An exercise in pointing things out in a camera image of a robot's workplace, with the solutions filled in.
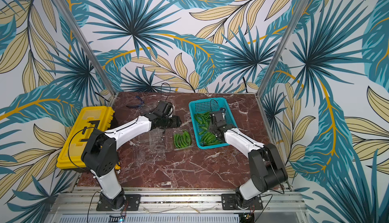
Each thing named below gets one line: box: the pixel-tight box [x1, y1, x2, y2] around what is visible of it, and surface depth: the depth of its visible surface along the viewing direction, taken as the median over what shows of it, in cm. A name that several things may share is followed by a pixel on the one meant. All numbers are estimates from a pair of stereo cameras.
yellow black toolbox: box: [56, 105, 115, 170], surface depth 84 cm
